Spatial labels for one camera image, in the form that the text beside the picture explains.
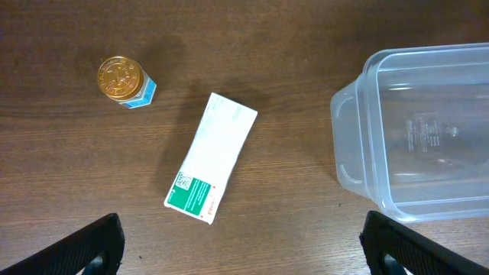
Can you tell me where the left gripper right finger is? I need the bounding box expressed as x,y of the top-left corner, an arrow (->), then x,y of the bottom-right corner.
359,211 -> 488,275

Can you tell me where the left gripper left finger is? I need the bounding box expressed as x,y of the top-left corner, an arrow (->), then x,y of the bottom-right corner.
1,213 -> 125,275

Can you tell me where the white green medicine box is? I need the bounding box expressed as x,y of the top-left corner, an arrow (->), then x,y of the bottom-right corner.
164,92 -> 257,224

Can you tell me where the clear plastic container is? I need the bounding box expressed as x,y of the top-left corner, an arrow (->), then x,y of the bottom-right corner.
330,43 -> 488,223

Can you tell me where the gold lid small jar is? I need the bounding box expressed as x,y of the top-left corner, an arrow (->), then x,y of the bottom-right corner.
97,56 -> 157,109

